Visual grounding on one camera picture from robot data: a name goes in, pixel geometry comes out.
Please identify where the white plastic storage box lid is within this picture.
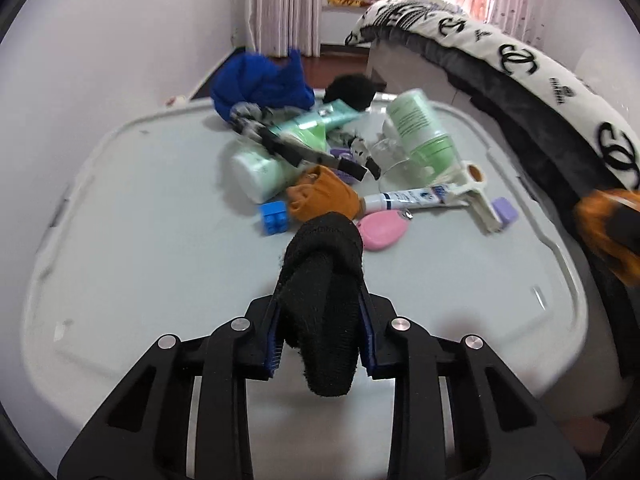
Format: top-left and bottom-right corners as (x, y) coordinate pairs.
(22, 94), (590, 443)

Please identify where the blue toy block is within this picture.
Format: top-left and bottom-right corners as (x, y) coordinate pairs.
(259, 201), (291, 235)

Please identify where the teal cosmetic tube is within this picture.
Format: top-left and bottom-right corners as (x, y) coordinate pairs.
(272, 100), (362, 147)

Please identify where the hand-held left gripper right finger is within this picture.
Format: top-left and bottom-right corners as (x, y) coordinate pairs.
(359, 289), (587, 480)

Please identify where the black white patterned cloth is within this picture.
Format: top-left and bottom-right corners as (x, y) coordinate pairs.
(341, 129), (375, 162)

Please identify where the black knit sock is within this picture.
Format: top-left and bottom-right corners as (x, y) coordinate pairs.
(274, 212), (365, 398)

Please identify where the pink oval case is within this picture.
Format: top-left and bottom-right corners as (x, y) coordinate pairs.
(356, 209), (413, 252)

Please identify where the blue knit cloth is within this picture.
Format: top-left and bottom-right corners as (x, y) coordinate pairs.
(210, 49), (315, 122)

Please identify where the black white printed blanket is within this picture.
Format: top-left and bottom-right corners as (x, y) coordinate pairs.
(345, 0), (640, 188)

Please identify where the purple block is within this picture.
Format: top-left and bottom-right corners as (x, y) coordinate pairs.
(491, 197), (519, 229)
(329, 147), (357, 183)

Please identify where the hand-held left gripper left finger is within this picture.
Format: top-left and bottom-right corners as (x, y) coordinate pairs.
(57, 295), (282, 480)

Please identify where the white blue toothpaste tube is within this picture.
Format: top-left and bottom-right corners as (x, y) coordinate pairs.
(362, 184), (469, 214)

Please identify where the black fuzzy pompom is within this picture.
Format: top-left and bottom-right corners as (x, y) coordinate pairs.
(324, 74), (377, 112)

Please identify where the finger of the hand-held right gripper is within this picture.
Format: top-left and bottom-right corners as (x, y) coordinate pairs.
(592, 191), (640, 263)

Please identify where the white round bottle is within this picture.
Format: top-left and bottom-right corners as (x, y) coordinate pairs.
(230, 141), (301, 204)

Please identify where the green white lotion bottle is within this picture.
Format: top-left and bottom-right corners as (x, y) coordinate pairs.
(384, 88), (458, 183)

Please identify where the white lint roller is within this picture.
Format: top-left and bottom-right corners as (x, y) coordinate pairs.
(442, 160), (507, 234)

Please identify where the clear glass cup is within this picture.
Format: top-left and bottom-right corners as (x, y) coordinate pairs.
(369, 136), (418, 182)

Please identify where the orange knit glove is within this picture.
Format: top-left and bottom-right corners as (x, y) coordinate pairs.
(572, 187), (640, 288)
(286, 166), (365, 223)

